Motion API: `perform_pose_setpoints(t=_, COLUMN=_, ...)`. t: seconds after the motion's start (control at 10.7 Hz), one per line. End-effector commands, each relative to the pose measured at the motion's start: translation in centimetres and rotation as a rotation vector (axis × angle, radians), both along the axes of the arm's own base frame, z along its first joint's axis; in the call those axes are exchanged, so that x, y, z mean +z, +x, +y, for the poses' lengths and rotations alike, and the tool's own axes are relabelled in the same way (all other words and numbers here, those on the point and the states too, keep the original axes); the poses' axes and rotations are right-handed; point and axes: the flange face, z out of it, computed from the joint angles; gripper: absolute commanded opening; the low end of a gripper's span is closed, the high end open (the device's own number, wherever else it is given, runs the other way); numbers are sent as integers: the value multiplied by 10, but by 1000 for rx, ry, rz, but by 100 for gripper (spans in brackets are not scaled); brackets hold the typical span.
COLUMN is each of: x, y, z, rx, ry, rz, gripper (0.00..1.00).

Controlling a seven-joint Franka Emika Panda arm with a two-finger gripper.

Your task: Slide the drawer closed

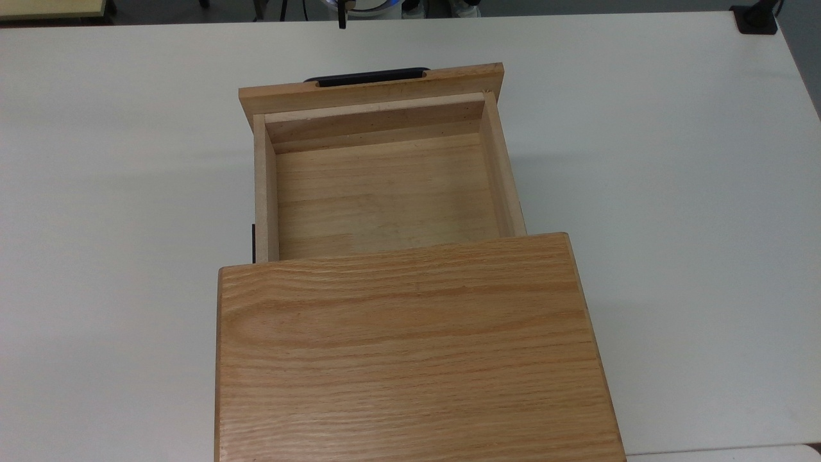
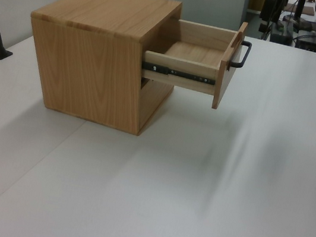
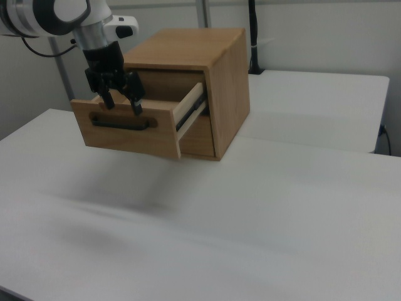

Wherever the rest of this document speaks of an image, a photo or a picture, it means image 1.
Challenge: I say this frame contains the oak wooden cabinet box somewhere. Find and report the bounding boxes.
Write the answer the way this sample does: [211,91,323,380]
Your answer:
[214,232,627,462]

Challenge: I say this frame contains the white robot arm blue ring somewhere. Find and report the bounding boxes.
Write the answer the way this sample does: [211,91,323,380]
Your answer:
[324,0,403,19]

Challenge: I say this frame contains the yellow side table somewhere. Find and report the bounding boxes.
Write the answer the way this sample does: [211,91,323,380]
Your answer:
[0,0,117,24]

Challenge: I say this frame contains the oak wooden drawer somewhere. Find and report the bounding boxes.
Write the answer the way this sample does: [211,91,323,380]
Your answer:
[239,62,527,264]

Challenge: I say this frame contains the black metal drawer handle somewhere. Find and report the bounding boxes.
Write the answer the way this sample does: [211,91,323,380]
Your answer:
[304,67,431,88]

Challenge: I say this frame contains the black table clamp mount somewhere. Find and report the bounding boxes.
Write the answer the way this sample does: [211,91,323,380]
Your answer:
[730,0,784,35]

